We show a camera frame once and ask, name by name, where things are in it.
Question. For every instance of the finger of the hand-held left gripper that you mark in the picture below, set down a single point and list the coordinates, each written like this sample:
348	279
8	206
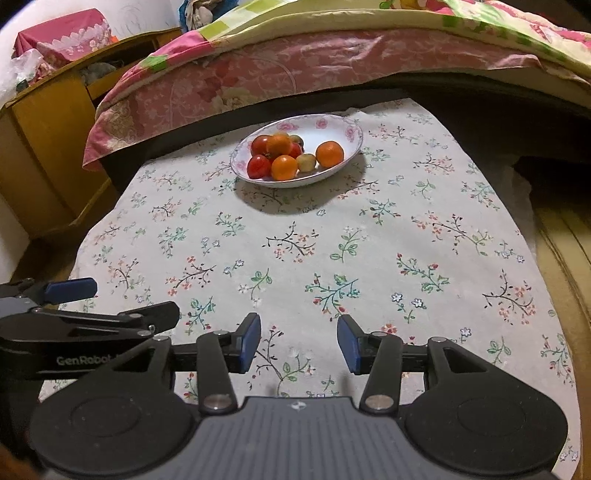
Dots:
69	290
152	318

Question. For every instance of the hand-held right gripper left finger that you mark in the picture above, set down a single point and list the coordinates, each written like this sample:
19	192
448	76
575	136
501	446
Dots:
251	340

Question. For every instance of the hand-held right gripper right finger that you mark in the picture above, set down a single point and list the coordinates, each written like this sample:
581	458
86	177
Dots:
347	341

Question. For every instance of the red cherry tomato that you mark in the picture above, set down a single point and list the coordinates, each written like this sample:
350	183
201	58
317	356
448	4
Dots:
257	167

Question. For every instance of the medium mandarin orange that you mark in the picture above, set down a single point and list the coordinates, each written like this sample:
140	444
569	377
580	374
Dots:
284	168

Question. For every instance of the brown longan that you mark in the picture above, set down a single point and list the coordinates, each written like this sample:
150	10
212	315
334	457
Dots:
306	162
296	138

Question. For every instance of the large mandarin orange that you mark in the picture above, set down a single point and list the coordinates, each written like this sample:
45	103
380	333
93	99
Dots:
330	154

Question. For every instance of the oval red tomato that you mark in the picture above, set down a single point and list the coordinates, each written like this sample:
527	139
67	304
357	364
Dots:
296	151

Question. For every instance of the large red tomato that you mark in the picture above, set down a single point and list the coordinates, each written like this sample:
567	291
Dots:
259	144

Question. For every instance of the small mandarin orange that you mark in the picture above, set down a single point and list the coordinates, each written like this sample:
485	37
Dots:
278	144

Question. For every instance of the white floral rimmed plate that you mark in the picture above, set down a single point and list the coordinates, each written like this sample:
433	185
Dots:
344	131

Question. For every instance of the floral print tablecloth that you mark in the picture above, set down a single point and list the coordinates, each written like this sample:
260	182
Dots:
323	258

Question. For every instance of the yellow wooden cabinet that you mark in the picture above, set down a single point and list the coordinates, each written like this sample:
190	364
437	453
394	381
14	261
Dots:
41	152

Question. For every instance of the grey-green cloth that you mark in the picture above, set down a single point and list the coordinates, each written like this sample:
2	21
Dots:
99	69

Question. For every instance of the clear plastic bag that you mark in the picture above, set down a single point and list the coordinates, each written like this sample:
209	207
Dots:
21	69

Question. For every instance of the pink lace-trimmed cloth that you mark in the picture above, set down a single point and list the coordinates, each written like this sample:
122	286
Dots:
60	37

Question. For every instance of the bed with pink quilt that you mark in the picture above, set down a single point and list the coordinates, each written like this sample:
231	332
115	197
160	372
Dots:
277	69

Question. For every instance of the pile of clothes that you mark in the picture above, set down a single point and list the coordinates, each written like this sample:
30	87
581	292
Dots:
198	14

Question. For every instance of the green and pink quilt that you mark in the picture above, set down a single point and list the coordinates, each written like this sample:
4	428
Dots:
508	27

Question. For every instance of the black bed frame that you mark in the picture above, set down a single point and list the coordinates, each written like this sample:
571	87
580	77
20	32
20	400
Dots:
508	129

